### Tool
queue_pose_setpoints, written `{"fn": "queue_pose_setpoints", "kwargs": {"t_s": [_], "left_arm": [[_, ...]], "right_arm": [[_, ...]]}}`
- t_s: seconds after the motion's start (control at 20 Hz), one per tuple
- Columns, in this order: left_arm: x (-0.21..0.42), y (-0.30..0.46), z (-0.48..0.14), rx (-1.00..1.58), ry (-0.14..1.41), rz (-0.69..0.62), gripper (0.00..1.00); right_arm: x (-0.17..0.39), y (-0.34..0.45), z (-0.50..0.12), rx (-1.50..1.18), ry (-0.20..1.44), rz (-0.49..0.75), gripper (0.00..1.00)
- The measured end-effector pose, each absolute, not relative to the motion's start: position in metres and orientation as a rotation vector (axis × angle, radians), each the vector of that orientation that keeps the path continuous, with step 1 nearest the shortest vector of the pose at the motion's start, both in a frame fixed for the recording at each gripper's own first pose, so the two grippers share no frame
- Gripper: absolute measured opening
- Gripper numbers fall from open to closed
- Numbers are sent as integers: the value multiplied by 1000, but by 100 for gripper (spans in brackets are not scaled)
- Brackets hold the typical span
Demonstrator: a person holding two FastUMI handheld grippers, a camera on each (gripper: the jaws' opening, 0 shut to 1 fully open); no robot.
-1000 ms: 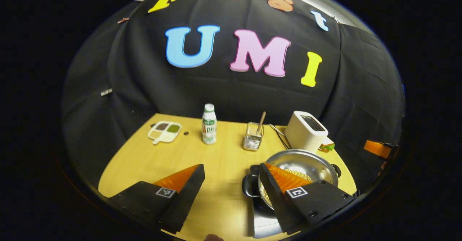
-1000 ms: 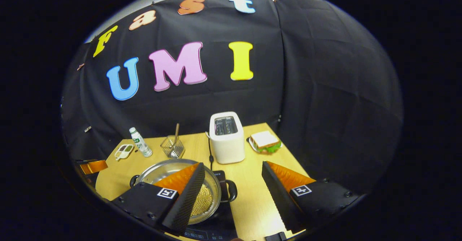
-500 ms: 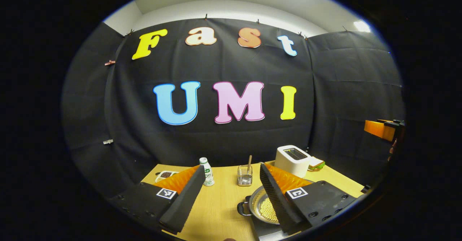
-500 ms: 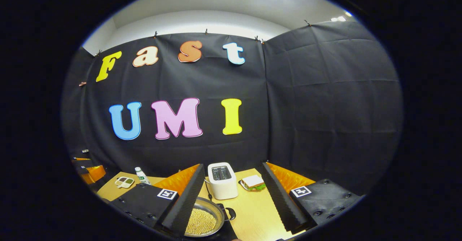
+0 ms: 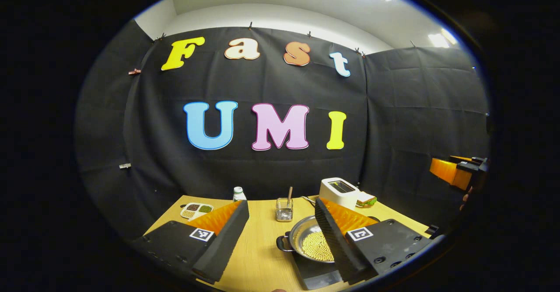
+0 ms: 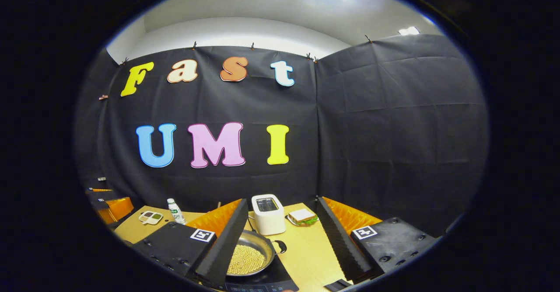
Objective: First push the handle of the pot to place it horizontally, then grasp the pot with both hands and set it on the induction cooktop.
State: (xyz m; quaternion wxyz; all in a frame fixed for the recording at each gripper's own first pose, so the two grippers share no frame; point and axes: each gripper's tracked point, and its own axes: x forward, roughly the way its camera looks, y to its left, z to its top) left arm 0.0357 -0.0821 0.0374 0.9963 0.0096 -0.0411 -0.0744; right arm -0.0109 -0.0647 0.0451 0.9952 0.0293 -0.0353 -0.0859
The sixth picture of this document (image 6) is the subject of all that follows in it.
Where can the white drink bottle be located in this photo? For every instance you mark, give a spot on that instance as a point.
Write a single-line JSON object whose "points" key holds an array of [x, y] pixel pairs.
{"points": [[176, 215]]}

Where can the toy sandwich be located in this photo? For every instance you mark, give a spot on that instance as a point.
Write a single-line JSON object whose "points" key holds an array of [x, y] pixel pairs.
{"points": [[302, 216]]}

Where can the white divided bean dish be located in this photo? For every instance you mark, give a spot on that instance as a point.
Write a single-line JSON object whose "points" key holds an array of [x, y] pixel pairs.
{"points": [[151, 217]]}

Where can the white toaster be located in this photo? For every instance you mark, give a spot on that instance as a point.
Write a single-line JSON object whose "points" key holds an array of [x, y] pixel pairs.
{"points": [[269, 222]]}

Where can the steel pot with yellow beans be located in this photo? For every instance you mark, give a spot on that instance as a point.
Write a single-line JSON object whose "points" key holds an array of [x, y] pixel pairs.
{"points": [[247, 259]]}

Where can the black backdrop cloth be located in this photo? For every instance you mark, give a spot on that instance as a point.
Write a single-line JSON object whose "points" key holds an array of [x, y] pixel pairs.
{"points": [[385, 130]]}

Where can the small ceiling light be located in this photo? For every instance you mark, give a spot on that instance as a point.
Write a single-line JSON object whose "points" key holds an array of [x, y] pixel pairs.
{"points": [[409, 30]]}

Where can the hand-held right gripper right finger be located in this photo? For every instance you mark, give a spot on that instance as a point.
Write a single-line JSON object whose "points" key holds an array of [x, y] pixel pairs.
{"points": [[339, 244]]}

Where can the black induction cooktop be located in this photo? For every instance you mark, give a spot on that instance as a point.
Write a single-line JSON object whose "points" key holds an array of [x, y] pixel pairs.
{"points": [[275, 279]]}

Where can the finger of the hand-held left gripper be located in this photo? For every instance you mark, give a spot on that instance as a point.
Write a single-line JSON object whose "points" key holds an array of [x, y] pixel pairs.
{"points": [[116, 209], [99, 190]]}

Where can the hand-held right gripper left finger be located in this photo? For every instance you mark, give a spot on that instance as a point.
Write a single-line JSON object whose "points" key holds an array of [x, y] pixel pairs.
{"points": [[223, 250]]}

